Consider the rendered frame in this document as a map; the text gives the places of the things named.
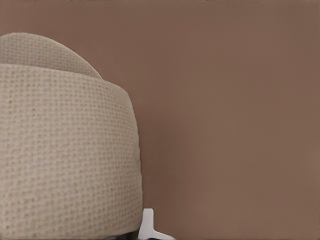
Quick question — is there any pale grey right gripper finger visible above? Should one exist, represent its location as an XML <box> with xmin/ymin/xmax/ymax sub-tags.
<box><xmin>137</xmin><ymin>208</ymin><xmax>177</xmax><ymax>240</ymax></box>

